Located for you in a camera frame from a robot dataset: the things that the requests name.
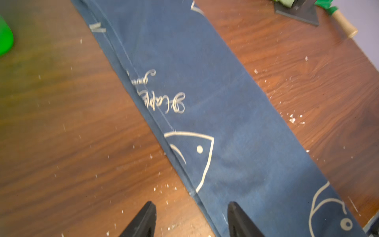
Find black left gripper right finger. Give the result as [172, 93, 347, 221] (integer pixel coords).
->
[228, 201, 264, 237]

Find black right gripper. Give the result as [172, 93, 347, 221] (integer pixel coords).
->
[363, 212, 379, 237]

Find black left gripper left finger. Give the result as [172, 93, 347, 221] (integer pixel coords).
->
[119, 201, 157, 237]

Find blue printed pillowcase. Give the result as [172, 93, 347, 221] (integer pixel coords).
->
[73, 1, 365, 237]

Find green plastic basket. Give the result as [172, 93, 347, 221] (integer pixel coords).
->
[0, 17, 14, 56]

